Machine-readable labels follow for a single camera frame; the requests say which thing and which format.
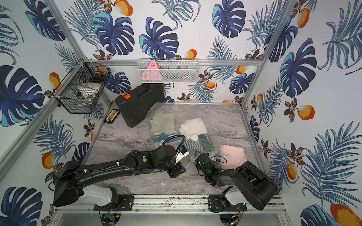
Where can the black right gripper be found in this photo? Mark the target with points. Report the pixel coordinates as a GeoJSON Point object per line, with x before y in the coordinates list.
{"type": "Point", "coordinates": [197, 160]}

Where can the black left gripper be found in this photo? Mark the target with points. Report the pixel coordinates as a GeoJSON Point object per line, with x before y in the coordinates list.
{"type": "Point", "coordinates": [176, 170]}

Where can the green striped towel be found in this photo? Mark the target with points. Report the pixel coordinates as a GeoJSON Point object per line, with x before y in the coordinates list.
{"type": "Point", "coordinates": [203, 145]}

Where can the pink towel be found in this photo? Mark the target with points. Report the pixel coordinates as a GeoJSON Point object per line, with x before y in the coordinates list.
{"type": "Point", "coordinates": [235, 156]}

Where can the clear plastic vacuum bag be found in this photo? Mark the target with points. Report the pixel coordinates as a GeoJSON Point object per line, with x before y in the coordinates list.
{"type": "Point", "coordinates": [225, 125]}

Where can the white towel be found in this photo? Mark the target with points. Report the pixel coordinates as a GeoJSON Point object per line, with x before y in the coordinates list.
{"type": "Point", "coordinates": [193, 127]}

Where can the cream and teal towel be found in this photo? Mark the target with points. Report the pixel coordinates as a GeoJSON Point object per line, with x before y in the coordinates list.
{"type": "Point", "coordinates": [158, 140]}

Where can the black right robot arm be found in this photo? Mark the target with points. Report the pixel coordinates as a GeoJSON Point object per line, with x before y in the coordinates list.
{"type": "Point", "coordinates": [256, 187]}

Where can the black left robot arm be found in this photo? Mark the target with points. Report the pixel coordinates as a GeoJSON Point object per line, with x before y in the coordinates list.
{"type": "Point", "coordinates": [74, 178]}

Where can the white round bag valve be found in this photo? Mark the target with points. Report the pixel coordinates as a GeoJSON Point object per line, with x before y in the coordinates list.
{"type": "Point", "coordinates": [194, 137]}

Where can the black plastic tool case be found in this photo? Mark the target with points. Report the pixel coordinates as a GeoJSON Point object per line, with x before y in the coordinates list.
{"type": "Point", "coordinates": [135, 104]}

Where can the small black orange box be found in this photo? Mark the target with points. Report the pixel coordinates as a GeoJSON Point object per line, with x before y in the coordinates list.
{"type": "Point", "coordinates": [111, 117]}

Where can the pink triangle object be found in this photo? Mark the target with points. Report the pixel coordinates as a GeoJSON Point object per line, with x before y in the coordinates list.
{"type": "Point", "coordinates": [152, 73]}

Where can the aluminium front rail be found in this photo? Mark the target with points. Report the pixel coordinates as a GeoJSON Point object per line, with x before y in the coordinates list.
{"type": "Point", "coordinates": [182, 204]}

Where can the clear wall-mounted tray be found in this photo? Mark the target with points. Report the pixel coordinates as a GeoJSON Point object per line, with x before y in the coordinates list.
{"type": "Point", "coordinates": [173, 70]}

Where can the black wire basket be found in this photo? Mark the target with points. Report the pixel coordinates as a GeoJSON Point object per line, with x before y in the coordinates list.
{"type": "Point", "coordinates": [81, 92]}

